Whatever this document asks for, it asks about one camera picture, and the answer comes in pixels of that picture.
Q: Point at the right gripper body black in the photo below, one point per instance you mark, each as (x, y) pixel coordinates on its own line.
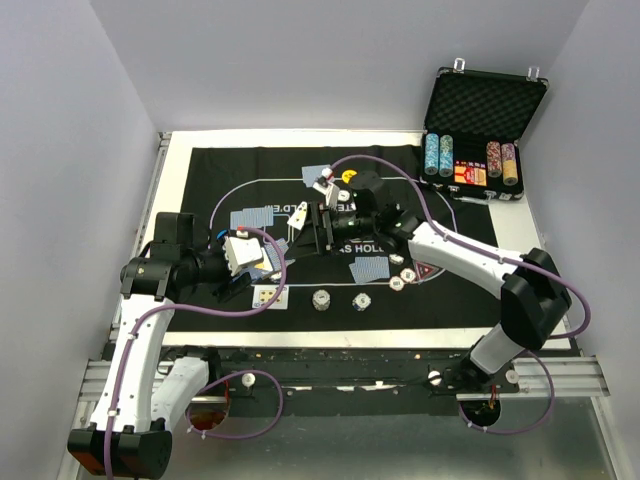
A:
(320, 217)

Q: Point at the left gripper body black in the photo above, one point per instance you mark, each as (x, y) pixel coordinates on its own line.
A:
(211, 267)

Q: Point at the blue yellow card box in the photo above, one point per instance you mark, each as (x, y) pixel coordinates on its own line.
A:
(262, 270)

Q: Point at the blue backed card deck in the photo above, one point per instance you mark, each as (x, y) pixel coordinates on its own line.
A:
(272, 252)

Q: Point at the grey white chip top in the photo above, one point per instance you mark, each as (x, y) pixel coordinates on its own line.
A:
(344, 194)

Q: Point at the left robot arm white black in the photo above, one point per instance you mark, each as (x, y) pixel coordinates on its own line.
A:
(130, 432)

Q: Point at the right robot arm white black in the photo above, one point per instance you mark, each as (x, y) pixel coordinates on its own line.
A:
(532, 297)

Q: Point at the black poker felt mat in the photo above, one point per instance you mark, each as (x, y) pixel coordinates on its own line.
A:
(220, 181)

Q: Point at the grey white chip stack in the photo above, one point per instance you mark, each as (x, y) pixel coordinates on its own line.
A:
(321, 300)

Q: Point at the yellow dealer button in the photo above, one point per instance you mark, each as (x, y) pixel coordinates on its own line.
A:
(347, 175)

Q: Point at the blue white chip stack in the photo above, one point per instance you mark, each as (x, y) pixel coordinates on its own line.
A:
(361, 302)

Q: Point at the red triangle mat logo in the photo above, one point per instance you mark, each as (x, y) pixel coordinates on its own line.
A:
(425, 272)

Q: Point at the light blue chip row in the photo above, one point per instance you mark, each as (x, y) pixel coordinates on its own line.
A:
(431, 154)

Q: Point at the teal chip row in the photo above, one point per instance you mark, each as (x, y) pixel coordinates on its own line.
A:
(446, 157)

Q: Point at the red card deck in case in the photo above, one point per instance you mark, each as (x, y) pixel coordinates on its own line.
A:
(470, 173)

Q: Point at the black aluminium chip case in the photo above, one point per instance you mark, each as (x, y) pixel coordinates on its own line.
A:
(476, 107)

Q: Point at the red chip row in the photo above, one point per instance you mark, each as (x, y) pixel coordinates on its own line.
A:
(494, 159)

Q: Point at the white table board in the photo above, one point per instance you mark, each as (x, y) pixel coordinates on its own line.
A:
(512, 221)

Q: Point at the purple yellow chip row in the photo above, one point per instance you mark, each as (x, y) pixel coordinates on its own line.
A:
(509, 164)

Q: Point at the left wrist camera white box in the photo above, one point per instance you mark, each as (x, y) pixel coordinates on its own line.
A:
(241, 253)

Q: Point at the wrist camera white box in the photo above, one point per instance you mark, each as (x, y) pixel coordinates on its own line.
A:
(241, 253)
(329, 190)

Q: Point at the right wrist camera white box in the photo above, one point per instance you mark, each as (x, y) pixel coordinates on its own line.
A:
(329, 190)

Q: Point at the aluminium mounting rail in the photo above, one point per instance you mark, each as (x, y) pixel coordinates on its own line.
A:
(580, 377)

